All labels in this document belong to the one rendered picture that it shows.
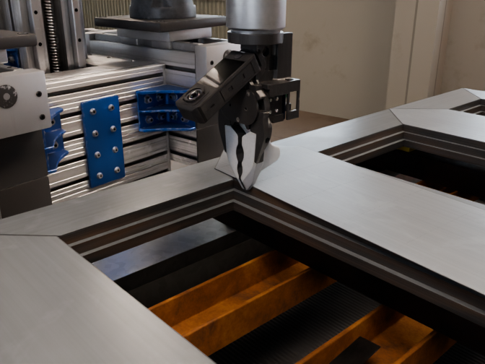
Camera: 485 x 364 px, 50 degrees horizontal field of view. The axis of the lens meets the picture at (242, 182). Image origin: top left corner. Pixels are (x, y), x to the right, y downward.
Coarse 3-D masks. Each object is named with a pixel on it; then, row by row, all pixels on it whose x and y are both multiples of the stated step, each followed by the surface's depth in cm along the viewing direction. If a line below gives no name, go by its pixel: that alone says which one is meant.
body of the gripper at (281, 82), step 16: (288, 32) 69; (240, 48) 68; (256, 48) 66; (272, 48) 68; (288, 48) 69; (272, 64) 69; (288, 64) 70; (256, 80) 67; (272, 80) 69; (288, 80) 70; (240, 96) 67; (256, 96) 66; (272, 96) 67; (288, 96) 69; (224, 112) 71; (240, 112) 68; (256, 112) 66; (272, 112) 70; (288, 112) 70
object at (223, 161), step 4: (280, 148) 89; (284, 148) 89; (288, 148) 89; (224, 152) 87; (220, 156) 85; (224, 156) 85; (220, 160) 83; (224, 160) 83; (228, 160) 83; (220, 164) 81; (224, 164) 81; (228, 164) 81
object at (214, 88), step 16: (224, 64) 66; (240, 64) 64; (256, 64) 66; (208, 80) 65; (224, 80) 63; (240, 80) 64; (192, 96) 63; (208, 96) 62; (224, 96) 63; (192, 112) 62; (208, 112) 62
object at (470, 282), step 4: (484, 268) 53; (480, 272) 52; (484, 272) 52; (472, 276) 52; (476, 276) 52; (480, 276) 52; (484, 276) 52; (464, 280) 51; (468, 280) 51; (472, 280) 51; (476, 280) 51; (480, 280) 51; (484, 280) 51; (460, 284) 50; (464, 284) 50; (468, 284) 50; (472, 284) 50; (476, 284) 50; (480, 284) 50; (484, 284) 50; (472, 288) 49; (476, 288) 49; (480, 288) 49; (484, 288) 49; (480, 292) 49; (484, 292) 49
